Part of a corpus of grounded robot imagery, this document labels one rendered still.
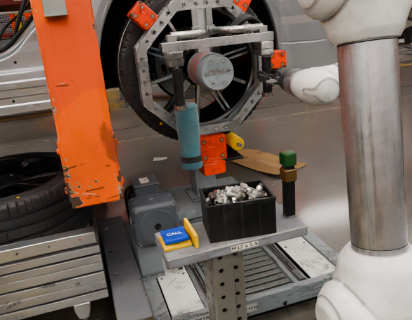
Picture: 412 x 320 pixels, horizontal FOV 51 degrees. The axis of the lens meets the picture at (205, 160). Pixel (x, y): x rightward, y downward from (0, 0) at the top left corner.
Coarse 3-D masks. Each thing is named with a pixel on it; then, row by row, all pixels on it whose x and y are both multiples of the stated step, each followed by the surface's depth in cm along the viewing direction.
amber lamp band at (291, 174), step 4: (280, 168) 130; (280, 172) 131; (284, 172) 128; (288, 172) 128; (292, 172) 128; (296, 172) 129; (280, 176) 131; (284, 176) 128; (288, 176) 128; (292, 176) 128; (296, 176) 129; (284, 180) 129; (288, 180) 129; (292, 180) 129
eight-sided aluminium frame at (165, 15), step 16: (176, 0) 162; (192, 0) 164; (208, 0) 166; (224, 0) 168; (160, 16) 162; (144, 32) 167; (160, 32) 164; (144, 48) 164; (144, 64) 166; (256, 64) 184; (144, 80) 167; (256, 80) 186; (144, 96) 169; (256, 96) 184; (160, 112) 173; (240, 112) 184; (208, 128) 181; (224, 128) 184
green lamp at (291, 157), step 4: (280, 152) 128; (284, 152) 128; (288, 152) 127; (292, 152) 127; (280, 156) 129; (284, 156) 126; (288, 156) 126; (292, 156) 127; (280, 160) 129; (284, 160) 126; (288, 160) 126; (292, 160) 127; (284, 164) 127; (288, 164) 127; (292, 164) 127
